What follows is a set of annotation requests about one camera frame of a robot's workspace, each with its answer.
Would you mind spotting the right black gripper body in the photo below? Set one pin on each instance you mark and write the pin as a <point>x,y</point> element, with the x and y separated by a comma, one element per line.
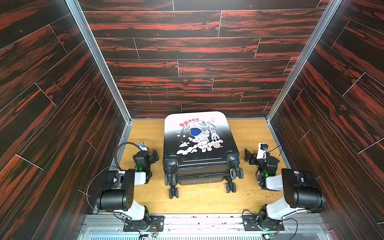
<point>253,157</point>

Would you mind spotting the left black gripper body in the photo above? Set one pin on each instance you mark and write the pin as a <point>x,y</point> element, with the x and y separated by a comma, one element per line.
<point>151,160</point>

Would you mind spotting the black white space suitcase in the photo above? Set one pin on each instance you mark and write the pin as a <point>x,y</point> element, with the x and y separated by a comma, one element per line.
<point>199,148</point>

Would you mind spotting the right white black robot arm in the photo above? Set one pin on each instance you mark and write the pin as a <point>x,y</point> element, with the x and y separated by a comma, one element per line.
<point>301,190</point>

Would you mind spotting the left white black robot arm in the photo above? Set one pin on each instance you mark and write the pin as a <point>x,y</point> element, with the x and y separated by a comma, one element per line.
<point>117,195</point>

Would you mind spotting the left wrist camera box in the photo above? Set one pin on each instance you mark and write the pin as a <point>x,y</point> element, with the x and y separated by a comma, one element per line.
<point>143,147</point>

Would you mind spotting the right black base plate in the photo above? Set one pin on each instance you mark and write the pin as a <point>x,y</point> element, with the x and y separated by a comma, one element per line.
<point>263,223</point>

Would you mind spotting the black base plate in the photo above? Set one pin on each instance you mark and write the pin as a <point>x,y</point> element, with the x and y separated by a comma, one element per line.
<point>151,223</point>
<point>263,223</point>

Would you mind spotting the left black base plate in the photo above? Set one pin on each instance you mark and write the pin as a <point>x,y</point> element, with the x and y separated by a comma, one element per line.
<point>151,223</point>

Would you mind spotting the aluminium front rail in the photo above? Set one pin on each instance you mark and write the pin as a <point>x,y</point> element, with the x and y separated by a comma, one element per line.
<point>205,227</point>

